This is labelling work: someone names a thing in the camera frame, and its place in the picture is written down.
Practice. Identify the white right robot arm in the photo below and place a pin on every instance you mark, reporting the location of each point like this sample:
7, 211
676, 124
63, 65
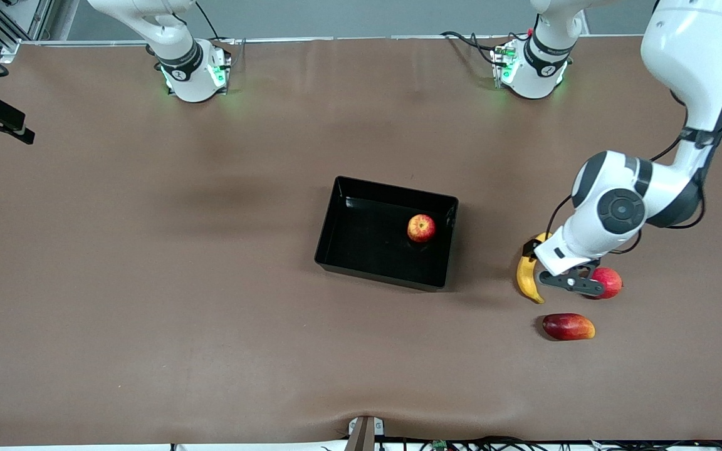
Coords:
190, 81

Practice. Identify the aluminium frame profile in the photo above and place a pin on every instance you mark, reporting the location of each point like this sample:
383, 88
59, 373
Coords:
4, 25

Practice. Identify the red round fruit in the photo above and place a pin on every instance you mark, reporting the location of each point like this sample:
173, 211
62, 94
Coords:
613, 280

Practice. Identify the black plastic box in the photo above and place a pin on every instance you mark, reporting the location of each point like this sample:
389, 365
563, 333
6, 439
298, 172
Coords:
367, 241

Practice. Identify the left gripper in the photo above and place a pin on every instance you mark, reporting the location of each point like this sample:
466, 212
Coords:
529, 248

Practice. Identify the metal table edge clamp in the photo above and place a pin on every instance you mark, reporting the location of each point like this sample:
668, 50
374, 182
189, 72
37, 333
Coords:
363, 433

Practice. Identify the red and yellow apple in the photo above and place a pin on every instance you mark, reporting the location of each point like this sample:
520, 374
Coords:
421, 228

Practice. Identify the yellow banana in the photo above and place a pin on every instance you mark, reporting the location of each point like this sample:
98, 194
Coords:
526, 282

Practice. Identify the brown table mat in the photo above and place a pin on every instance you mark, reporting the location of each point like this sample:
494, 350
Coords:
210, 282

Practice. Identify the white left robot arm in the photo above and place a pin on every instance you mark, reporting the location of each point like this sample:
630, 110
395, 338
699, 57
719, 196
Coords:
687, 56

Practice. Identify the small green circuit board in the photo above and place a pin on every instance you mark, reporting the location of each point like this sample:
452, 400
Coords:
440, 445

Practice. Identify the red and yellow mango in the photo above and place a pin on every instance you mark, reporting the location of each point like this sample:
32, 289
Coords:
566, 327

